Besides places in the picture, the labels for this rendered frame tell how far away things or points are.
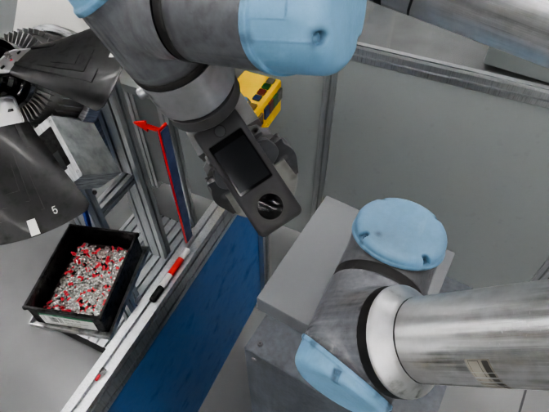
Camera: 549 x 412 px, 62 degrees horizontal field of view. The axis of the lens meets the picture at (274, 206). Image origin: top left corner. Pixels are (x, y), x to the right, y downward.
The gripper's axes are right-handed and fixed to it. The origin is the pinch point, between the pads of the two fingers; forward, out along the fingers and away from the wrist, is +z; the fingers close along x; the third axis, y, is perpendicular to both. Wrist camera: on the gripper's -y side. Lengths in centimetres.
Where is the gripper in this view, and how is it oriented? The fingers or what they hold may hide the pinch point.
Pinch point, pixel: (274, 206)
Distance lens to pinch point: 56.4
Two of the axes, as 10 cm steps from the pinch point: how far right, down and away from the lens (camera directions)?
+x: -8.5, 5.3, 0.2
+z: 2.9, 4.3, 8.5
